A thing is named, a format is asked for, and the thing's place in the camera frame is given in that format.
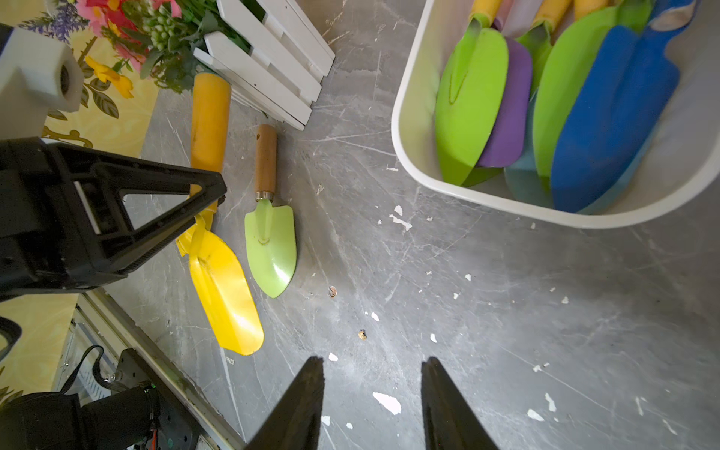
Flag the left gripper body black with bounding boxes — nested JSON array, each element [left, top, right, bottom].
[[1, 138, 113, 301]]

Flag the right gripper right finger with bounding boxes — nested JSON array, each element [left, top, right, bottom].
[[421, 356, 499, 450]]

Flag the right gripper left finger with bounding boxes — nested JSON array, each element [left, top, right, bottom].
[[246, 356, 324, 450]]

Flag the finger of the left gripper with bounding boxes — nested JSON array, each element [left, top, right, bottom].
[[72, 151, 227, 276]]

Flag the yellow shovel pile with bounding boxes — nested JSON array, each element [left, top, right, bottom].
[[176, 72, 264, 356]]

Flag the purple shovel pink handle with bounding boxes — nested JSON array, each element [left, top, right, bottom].
[[475, 22, 545, 169]]

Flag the blue metal shovel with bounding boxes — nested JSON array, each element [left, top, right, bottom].
[[550, 1, 697, 213]]

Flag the light blue small shovel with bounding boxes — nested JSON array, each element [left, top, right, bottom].
[[504, 95, 656, 216]]

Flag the green shovel pile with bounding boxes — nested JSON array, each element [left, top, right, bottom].
[[435, 0, 509, 186]]

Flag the small green metal shovel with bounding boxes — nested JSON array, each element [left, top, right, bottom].
[[245, 125, 297, 298]]

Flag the artificial flower basket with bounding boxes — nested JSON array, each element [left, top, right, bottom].
[[19, 1, 335, 131]]

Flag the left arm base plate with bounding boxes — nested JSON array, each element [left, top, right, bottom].
[[117, 349, 202, 450]]

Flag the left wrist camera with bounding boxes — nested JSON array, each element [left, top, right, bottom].
[[1, 24, 84, 141]]

